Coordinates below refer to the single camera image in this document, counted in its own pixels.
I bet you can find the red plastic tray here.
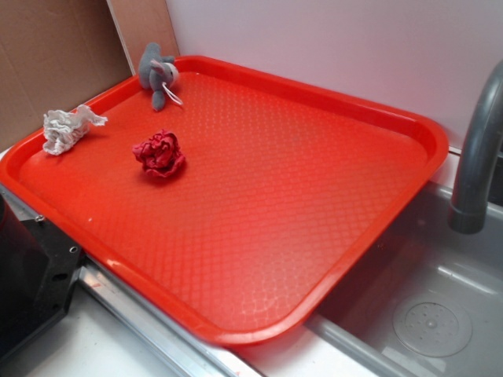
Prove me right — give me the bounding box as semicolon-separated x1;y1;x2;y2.
1;57;449;346

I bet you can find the brown cardboard panel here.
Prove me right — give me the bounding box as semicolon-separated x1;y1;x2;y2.
0;0;181;152

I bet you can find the crumpled red paper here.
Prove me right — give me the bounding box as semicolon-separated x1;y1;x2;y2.
132;130;185;178

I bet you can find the crumpled white paper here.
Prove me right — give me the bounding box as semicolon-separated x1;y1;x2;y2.
42;104;108;156

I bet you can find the grey plush toy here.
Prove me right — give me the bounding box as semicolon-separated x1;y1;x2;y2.
138;42;183;112

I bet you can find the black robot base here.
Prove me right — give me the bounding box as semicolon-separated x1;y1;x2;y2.
1;199;84;362

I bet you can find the grey plastic sink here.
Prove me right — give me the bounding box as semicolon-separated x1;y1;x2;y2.
231;181;503;377

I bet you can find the grey faucet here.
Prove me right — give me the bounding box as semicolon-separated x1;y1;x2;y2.
448;63;502;234

